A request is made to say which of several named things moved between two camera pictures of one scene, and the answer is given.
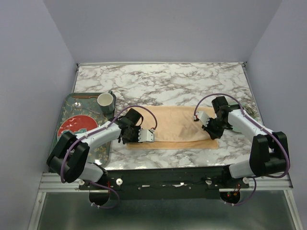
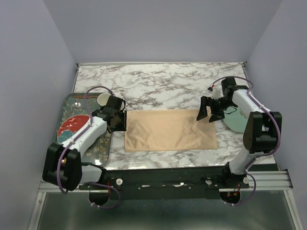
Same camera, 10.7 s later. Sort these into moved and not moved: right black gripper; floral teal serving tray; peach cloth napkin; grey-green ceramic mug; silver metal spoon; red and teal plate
Moved: right black gripper; peach cloth napkin
Not moved: grey-green ceramic mug; silver metal spoon; floral teal serving tray; red and teal plate
